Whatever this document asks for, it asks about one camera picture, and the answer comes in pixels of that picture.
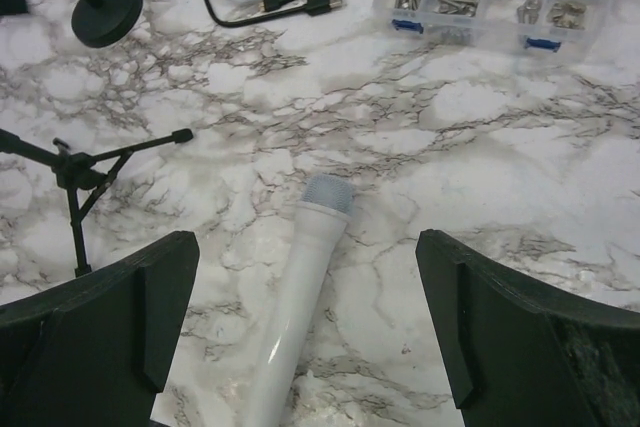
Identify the white microphone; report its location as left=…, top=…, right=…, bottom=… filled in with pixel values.
left=242, top=174, right=354, bottom=426

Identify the black round-base mic stand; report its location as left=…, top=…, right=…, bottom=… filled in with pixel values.
left=71, top=0, right=143, bottom=48

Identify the black tripod mic stand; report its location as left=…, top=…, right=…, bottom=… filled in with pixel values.
left=1, top=128, right=194, bottom=278

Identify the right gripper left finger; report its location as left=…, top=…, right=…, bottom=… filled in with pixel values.
left=1, top=231, right=199, bottom=426

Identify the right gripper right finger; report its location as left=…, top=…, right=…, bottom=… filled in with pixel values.
left=416, top=230, right=639, bottom=426

